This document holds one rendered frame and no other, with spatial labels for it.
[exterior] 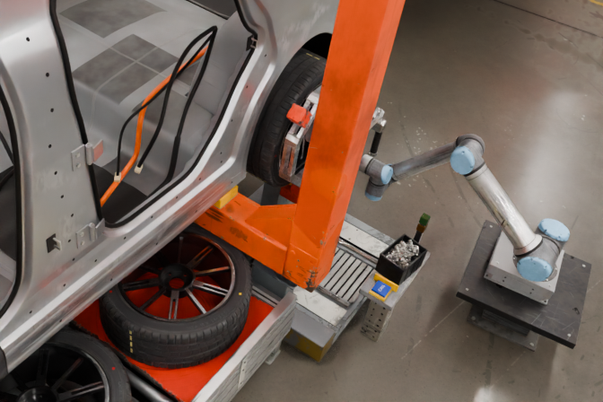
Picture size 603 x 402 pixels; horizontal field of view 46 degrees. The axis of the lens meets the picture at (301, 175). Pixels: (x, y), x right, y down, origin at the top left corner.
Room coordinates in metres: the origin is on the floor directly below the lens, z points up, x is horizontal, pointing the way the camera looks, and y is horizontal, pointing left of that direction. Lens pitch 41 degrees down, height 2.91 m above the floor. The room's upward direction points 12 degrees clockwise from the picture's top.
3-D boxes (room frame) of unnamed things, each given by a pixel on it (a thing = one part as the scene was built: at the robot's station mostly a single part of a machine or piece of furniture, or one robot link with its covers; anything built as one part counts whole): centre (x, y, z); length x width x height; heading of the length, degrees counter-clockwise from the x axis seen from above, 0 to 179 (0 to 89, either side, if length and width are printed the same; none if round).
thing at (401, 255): (2.32, -0.54, 0.51); 0.20 x 0.14 x 0.13; 146
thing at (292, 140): (2.70, -0.04, 0.85); 0.54 x 0.07 x 0.54; 155
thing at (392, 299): (2.30, -0.53, 0.44); 0.43 x 0.17 x 0.03; 155
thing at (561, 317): (2.59, -1.25, 0.15); 0.60 x 0.60 x 0.30; 73
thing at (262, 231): (2.24, 0.20, 0.69); 0.52 x 0.17 x 0.35; 65
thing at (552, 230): (2.58, -1.25, 0.59); 0.17 x 0.15 x 0.18; 156
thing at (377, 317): (2.28, -0.52, 0.21); 0.10 x 0.10 x 0.42; 65
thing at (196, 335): (1.97, 0.44, 0.39); 0.66 x 0.66 x 0.24
